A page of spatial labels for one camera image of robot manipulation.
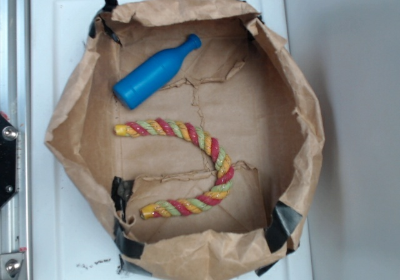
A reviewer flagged multicolored twisted rope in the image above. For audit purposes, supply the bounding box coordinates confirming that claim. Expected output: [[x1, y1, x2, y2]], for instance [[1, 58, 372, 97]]
[[113, 117, 235, 221]]

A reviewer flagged brown paper bag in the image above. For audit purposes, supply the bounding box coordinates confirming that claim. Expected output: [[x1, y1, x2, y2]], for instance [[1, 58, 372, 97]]
[[45, 0, 325, 279]]

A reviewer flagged blue plastic bottle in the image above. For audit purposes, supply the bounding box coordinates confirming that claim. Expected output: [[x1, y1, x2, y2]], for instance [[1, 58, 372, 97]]
[[112, 34, 202, 109]]

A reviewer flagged white plastic tray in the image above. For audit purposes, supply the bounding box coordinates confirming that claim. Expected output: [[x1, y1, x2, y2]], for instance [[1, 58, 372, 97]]
[[29, 0, 314, 280]]

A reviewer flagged black metal bracket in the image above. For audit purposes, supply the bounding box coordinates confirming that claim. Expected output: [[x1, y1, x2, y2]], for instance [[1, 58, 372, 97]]
[[0, 115, 18, 208]]

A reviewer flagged aluminium frame rail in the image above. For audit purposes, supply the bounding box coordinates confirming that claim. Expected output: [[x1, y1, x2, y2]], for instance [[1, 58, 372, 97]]
[[1, 0, 33, 279]]

